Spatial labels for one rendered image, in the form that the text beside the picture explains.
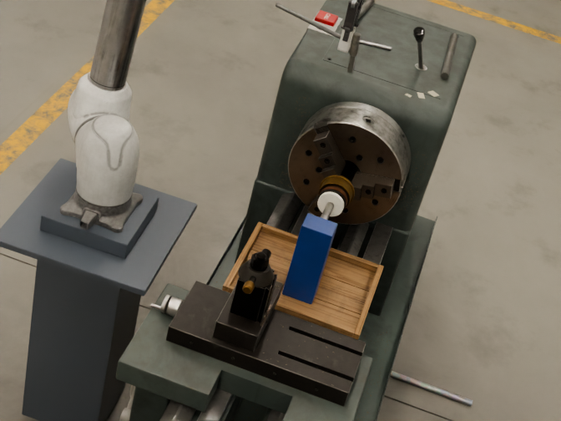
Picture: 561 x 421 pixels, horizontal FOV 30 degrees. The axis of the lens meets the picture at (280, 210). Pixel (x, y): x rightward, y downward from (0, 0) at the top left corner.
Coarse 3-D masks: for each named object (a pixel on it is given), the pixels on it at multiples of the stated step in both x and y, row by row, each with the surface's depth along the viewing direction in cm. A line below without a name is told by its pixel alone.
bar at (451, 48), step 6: (456, 36) 318; (450, 42) 314; (456, 42) 315; (450, 48) 310; (450, 54) 306; (444, 60) 305; (450, 60) 304; (444, 66) 300; (450, 66) 301; (444, 72) 297; (444, 78) 297
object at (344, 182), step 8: (328, 176) 271; (336, 176) 270; (344, 176) 273; (328, 184) 269; (336, 184) 268; (344, 184) 269; (320, 192) 269; (336, 192) 266; (344, 192) 268; (352, 192) 272; (344, 200) 267; (344, 208) 268
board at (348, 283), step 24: (264, 240) 282; (288, 240) 283; (240, 264) 268; (288, 264) 276; (336, 264) 280; (360, 264) 281; (336, 288) 272; (360, 288) 274; (288, 312) 259; (312, 312) 262; (336, 312) 264; (360, 312) 266
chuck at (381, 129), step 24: (312, 120) 281; (336, 120) 273; (360, 120) 273; (384, 120) 277; (312, 144) 277; (336, 144) 275; (360, 144) 273; (384, 144) 271; (288, 168) 284; (312, 168) 281; (360, 168) 277; (384, 168) 275; (312, 192) 285; (336, 216) 287; (360, 216) 285
